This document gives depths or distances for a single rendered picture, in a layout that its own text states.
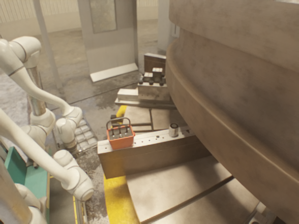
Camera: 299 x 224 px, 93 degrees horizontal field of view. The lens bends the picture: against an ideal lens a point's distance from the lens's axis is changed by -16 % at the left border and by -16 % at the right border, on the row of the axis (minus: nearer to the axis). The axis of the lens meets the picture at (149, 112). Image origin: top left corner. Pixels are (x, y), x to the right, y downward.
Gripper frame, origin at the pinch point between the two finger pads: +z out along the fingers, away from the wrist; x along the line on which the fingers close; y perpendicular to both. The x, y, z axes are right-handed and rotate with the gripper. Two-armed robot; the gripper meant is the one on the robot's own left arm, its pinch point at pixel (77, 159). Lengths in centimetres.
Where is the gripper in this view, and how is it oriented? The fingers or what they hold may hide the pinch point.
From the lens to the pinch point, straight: 138.9
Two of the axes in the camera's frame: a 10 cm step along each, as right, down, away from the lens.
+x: -3.8, -5.5, 7.5
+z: 0.0, 8.1, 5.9
